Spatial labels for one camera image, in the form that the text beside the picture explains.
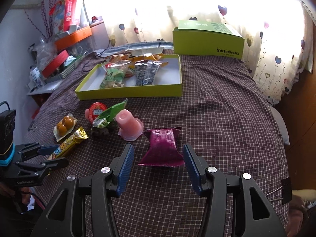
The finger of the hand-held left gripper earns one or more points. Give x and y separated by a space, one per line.
50 149
59 163

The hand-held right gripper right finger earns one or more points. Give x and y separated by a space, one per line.
191 170

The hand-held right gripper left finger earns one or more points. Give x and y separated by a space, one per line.
126 167

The golden candy bar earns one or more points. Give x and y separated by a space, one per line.
71 140

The orange egg yolk packet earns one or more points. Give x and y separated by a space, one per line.
64 126

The purple snack packet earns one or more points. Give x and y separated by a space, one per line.
161 148

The pink jelly cup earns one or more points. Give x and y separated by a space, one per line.
128 126
97 111

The green snack packet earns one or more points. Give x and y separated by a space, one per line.
111 112

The clear bag of green snacks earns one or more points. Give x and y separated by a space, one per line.
114 76

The dark seaweed snack bag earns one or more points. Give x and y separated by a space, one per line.
145 75

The shallow green cardboard tray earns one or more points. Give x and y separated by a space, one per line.
170 74

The orange fried snack packet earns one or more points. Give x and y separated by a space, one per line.
118 57

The yellow chip bag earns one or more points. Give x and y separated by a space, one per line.
148 57

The white side shelf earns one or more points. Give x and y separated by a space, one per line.
47 88

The white pump bottle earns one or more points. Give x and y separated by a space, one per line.
35 76

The green striped paper box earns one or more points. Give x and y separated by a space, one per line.
69 70

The red round lid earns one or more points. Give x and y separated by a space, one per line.
55 63

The clear plastic bag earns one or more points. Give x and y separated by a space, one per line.
45 51

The light blue cloth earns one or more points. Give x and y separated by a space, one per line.
70 60

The black binder clip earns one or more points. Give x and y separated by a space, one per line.
286 190

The clear storage box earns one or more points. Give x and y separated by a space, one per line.
81 47

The orange flat box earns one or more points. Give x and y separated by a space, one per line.
74 38

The blue striped cloth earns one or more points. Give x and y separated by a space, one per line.
138 46

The white paper box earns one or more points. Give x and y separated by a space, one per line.
73 28

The green cardboard box with lid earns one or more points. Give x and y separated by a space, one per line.
207 44

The purple dried flower branches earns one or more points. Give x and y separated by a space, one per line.
48 9

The red printed gift carton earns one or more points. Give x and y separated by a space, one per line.
66 12

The heart print curtain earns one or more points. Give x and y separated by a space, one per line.
197 5

